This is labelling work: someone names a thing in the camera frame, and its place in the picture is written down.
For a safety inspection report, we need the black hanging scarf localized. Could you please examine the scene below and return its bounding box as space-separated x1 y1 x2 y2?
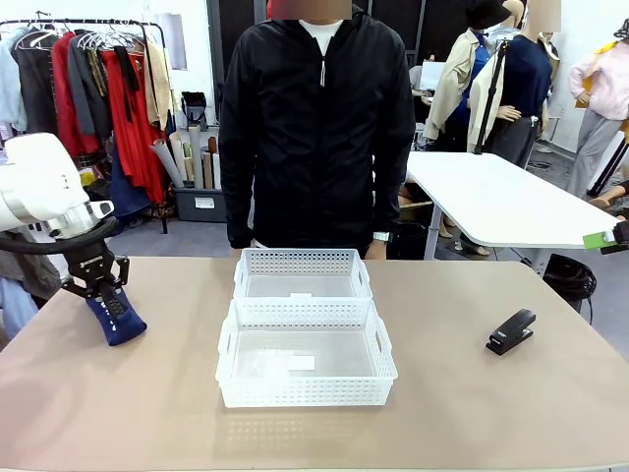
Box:
113 45 143 125

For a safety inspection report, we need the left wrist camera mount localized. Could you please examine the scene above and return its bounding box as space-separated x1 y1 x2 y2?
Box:
86 200 116 220

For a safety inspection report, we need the beige hanging garment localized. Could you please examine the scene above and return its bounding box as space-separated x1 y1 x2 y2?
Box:
143 40 174 133

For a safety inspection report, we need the grey cloth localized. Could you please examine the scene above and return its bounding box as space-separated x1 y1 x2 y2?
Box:
0 244 63 302

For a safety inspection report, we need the light blue hanging garment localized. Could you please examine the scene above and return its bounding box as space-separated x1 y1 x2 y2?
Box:
0 28 29 133

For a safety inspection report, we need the large white perforated plastic basket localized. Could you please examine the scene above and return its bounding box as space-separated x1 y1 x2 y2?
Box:
214 296 399 409

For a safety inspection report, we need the pale blue cloth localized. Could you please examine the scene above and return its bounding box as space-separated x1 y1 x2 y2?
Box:
0 276 40 340

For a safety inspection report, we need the red hanging jacket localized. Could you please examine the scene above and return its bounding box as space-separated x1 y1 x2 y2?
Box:
50 31 102 159

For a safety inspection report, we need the brown cardboard box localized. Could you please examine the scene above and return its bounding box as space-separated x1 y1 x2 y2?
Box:
398 180 435 211

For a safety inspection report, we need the black metal clothes rack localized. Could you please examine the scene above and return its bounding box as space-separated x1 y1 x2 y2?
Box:
0 17 171 235

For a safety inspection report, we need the black robot cable hose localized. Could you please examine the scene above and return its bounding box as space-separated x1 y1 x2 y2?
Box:
0 215 121 256

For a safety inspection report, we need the mannequin with pink sweater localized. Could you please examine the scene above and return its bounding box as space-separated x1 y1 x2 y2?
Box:
565 18 629 199

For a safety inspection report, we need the tall grey paper roll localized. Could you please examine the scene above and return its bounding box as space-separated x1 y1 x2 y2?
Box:
188 123 205 191

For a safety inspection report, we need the navy zipper pouch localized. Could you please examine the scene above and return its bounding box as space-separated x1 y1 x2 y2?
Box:
86 284 148 347

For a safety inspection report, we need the mannequin with navy top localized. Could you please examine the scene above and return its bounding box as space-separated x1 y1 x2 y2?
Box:
469 0 562 169

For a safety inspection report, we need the white wall poster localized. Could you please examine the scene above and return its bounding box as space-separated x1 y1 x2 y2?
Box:
157 11 189 71

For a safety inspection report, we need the mannequin with beige trench coat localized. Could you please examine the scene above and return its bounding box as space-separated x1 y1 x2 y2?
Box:
423 0 513 148

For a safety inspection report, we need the white background table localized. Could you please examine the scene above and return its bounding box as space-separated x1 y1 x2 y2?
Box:
406 150 621 250

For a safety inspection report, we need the black bag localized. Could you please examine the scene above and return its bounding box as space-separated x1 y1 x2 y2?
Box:
180 90 208 133

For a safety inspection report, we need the dark grey hanging garment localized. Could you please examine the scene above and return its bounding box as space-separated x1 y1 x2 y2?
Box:
11 42 61 154

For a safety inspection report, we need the navy cloth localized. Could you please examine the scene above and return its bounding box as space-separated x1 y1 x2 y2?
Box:
108 147 152 218

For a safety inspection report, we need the slanted grey paper roll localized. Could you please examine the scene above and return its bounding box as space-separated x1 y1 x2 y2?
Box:
148 138 185 189

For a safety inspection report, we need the black coiled cable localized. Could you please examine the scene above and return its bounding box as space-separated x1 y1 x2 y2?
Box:
542 253 599 314

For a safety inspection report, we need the grey plastic storage bin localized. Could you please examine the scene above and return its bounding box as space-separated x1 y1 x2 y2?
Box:
170 183 228 223

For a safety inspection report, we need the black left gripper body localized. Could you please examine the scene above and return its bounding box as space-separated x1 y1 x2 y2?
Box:
63 239 122 299

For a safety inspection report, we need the person left forearm black sleeve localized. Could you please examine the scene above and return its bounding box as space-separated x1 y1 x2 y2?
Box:
372 156 417 238

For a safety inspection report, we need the small white perforated plastic basket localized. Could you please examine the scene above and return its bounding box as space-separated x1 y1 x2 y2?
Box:
232 248 373 303

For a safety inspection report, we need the black stapler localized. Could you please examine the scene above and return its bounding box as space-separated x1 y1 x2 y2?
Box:
485 308 538 357

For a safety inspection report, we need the grey hanging jacket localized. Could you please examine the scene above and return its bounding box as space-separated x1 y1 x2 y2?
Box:
67 32 115 140

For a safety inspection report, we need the long red hanging dress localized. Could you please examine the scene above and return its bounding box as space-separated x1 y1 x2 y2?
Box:
101 47 167 205

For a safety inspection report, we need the person in black jacket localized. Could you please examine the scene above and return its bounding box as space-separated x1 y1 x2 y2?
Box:
218 0 417 262

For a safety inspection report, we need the person right forearm black sleeve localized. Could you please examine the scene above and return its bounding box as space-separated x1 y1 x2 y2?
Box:
218 147 257 250

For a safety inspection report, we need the brown roll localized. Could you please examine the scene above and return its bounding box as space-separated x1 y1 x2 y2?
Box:
206 136 220 191

